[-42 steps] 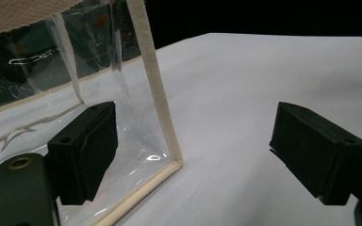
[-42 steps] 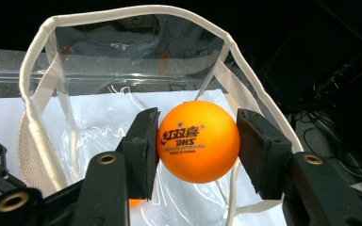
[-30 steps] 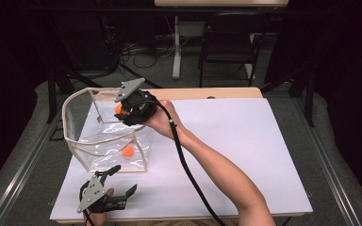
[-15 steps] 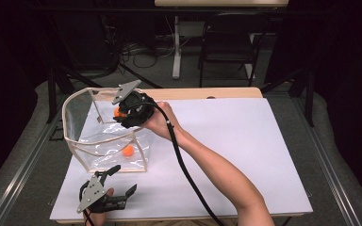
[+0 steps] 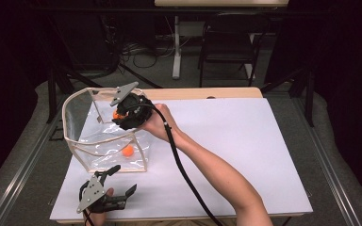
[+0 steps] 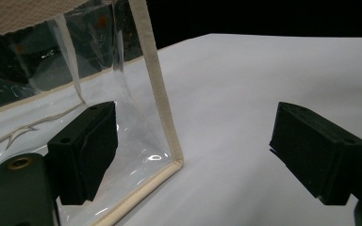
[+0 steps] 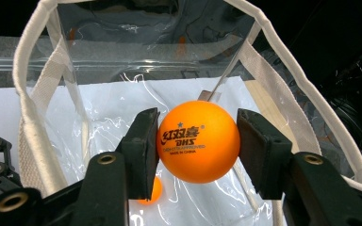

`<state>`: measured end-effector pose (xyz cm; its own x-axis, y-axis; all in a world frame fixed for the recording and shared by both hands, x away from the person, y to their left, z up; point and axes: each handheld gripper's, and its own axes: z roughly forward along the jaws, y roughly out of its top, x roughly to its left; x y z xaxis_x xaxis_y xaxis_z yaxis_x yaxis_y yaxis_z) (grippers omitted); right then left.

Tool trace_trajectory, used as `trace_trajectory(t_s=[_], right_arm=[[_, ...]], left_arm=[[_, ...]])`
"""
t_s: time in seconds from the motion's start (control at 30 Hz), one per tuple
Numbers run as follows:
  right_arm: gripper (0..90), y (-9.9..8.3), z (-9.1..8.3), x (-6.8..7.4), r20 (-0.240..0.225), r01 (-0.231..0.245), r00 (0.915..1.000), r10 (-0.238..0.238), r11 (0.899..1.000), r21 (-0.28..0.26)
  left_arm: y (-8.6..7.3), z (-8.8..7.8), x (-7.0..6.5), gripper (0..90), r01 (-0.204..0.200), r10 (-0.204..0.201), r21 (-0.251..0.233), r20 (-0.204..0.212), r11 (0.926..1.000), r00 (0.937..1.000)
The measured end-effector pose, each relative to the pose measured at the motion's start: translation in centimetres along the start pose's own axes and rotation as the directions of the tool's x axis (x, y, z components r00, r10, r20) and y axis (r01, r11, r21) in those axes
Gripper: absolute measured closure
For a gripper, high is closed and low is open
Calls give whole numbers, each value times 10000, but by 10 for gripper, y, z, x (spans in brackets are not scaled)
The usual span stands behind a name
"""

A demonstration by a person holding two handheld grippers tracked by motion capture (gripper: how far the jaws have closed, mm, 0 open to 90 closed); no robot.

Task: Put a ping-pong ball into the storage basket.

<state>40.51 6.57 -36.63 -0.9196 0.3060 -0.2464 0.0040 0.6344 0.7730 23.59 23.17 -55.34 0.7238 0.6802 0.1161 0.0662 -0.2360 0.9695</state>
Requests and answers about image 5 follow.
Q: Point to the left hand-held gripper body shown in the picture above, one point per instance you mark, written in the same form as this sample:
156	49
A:
91	192

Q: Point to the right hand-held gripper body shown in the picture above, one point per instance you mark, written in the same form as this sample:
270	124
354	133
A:
135	108

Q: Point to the plain orange ball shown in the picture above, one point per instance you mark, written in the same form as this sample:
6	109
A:
117	115

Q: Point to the clear plastic bag beige trim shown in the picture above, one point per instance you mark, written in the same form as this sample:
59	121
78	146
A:
106	138

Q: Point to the orange ball with dark mark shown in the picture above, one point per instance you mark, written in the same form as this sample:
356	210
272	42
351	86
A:
128	151

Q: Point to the person's left hand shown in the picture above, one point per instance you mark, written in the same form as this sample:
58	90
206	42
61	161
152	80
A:
98	218

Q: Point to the person's right hand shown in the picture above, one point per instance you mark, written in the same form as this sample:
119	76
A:
157	124

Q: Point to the black metal stand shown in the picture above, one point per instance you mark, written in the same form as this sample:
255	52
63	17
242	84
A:
309	94
52	94

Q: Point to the black folding chair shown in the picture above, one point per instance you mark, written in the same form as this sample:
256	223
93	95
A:
226	40

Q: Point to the white board sheet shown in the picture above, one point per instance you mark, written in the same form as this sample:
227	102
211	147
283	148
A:
248	141

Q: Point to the grey metal rail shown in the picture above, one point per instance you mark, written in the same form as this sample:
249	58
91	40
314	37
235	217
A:
22	169
323	157

